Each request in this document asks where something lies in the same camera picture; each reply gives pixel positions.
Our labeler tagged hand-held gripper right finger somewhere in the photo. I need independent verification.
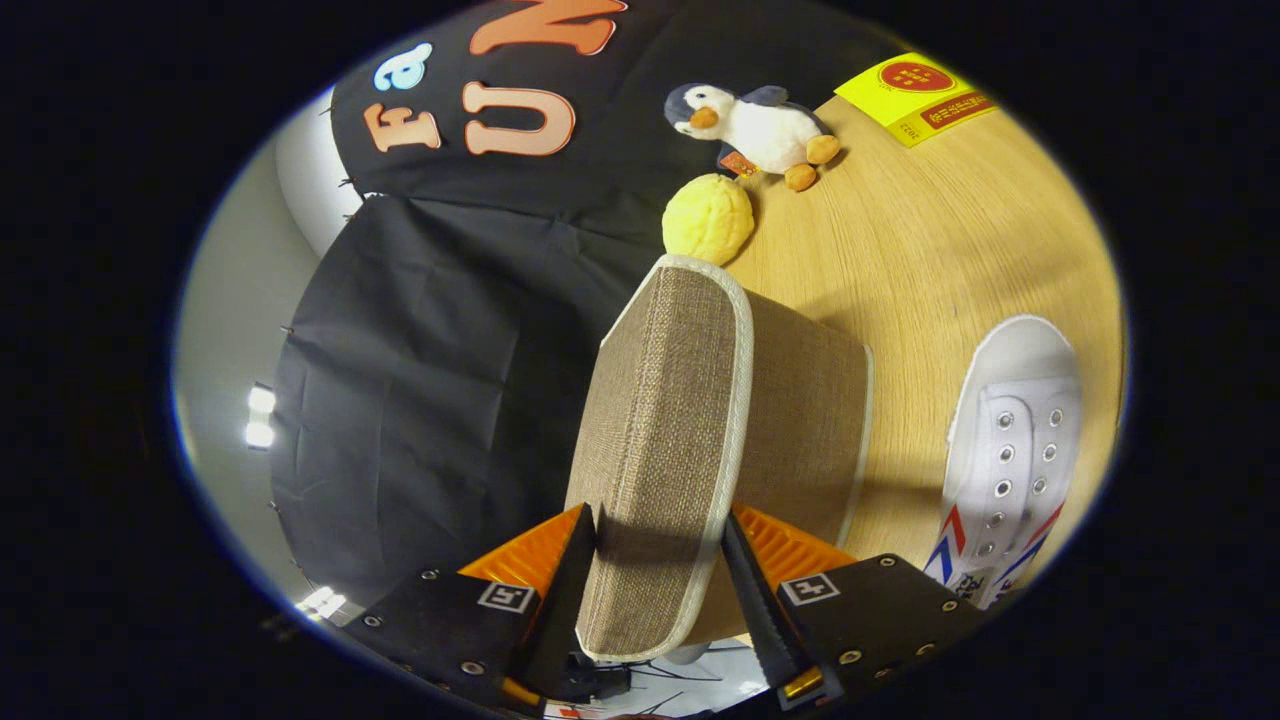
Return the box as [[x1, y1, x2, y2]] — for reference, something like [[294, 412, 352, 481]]
[[722, 505, 986, 711]]

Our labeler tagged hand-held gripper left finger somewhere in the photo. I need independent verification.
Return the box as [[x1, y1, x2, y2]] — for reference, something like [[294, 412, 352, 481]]
[[345, 503, 598, 716]]

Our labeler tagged brown fabric storage box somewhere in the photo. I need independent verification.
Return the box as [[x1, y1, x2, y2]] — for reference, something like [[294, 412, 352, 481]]
[[565, 255, 874, 663]]

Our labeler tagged white canvas shoe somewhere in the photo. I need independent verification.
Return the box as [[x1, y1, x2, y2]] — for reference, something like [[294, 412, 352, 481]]
[[920, 315, 1084, 611]]

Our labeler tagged ceiling light panel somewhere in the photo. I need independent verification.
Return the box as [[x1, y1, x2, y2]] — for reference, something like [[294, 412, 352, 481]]
[[245, 385, 277, 451]]

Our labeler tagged yellow bun plush toy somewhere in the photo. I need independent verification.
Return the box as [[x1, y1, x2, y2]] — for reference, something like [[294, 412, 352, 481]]
[[662, 173, 756, 267]]

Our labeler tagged penguin plush toy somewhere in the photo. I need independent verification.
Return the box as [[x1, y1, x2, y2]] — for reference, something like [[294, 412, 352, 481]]
[[664, 83, 841, 193]]

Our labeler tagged yellow book red circle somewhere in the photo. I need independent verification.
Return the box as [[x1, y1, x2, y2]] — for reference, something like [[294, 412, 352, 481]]
[[835, 52, 999, 149]]

